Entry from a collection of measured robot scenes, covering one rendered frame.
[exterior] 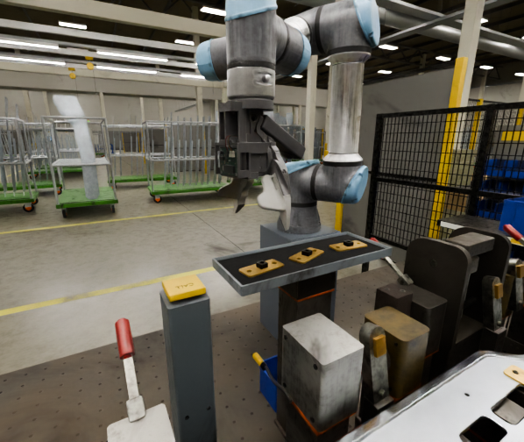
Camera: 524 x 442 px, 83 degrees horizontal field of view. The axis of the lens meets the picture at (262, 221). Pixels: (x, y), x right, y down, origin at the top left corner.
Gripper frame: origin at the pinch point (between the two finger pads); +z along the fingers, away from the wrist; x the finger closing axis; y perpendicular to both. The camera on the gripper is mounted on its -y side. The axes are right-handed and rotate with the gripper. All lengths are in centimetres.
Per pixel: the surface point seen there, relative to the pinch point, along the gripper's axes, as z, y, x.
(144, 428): 19.3, 25.9, 10.4
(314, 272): 9.5, -6.9, 6.9
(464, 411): 25.3, -14.3, 31.6
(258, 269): 9.0, 1.2, 0.6
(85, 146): -2, -55, -608
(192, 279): 9.3, 12.4, -3.8
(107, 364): 55, 22, -52
